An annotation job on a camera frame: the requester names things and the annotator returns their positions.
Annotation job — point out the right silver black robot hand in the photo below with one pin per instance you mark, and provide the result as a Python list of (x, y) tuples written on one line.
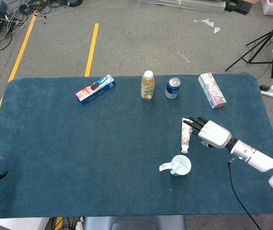
[(215, 134)]

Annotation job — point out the floral toothpaste tube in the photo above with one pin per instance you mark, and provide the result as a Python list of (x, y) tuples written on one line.
[(185, 141)]

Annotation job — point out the light blue toothbrush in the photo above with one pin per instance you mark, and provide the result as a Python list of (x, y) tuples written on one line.
[(174, 170)]

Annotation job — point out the white floral box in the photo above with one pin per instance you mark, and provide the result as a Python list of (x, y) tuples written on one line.
[(213, 92)]

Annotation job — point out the yellow drink bottle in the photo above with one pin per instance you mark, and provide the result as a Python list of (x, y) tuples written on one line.
[(148, 88)]

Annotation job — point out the blue soda can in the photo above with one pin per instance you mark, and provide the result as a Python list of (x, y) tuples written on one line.
[(172, 91)]

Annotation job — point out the blue table mat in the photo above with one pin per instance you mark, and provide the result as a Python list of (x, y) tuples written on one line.
[(79, 143)]

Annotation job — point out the white paper scrap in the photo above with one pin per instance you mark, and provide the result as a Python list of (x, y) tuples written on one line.
[(208, 22), (217, 30)]

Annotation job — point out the blue grey seat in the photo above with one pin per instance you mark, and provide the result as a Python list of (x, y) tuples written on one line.
[(134, 222)]

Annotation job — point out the blue cookie box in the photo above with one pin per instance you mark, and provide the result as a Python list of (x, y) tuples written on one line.
[(95, 89)]

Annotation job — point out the aluminium profile stack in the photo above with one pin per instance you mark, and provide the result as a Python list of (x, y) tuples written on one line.
[(198, 6)]

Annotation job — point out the black metal bracket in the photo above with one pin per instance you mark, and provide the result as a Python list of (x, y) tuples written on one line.
[(239, 7)]

